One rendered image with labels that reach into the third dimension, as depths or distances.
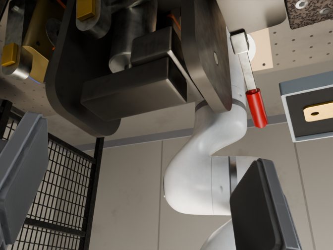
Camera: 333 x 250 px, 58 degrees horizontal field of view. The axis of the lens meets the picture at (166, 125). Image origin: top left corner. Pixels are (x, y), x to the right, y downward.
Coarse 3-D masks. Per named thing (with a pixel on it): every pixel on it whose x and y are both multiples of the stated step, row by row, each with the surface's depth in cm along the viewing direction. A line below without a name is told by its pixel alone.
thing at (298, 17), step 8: (288, 0) 31; (296, 0) 31; (304, 0) 31; (312, 0) 31; (320, 0) 31; (328, 0) 31; (288, 8) 32; (296, 8) 32; (304, 8) 32; (312, 8) 32; (320, 8) 32; (328, 8) 32; (288, 16) 33; (296, 16) 33; (304, 16) 33; (312, 16) 33; (320, 16) 32; (328, 16) 32; (296, 24) 34; (304, 24) 34
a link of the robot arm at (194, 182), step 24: (216, 120) 63; (240, 120) 65; (192, 144) 62; (216, 144) 66; (168, 168) 62; (192, 168) 59; (216, 168) 59; (168, 192) 60; (192, 192) 58; (216, 192) 57
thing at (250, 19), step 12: (228, 0) 33; (240, 0) 33; (252, 0) 33; (264, 0) 33; (276, 0) 33; (228, 12) 35; (240, 12) 35; (252, 12) 35; (264, 12) 35; (276, 12) 35; (228, 24) 36; (240, 24) 36; (252, 24) 36; (264, 24) 36; (276, 24) 36
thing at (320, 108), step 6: (330, 102) 36; (306, 108) 37; (312, 108) 37; (318, 108) 37; (324, 108) 37; (330, 108) 37; (306, 114) 38; (312, 114) 39; (318, 114) 38; (324, 114) 38; (330, 114) 38; (306, 120) 40; (312, 120) 40
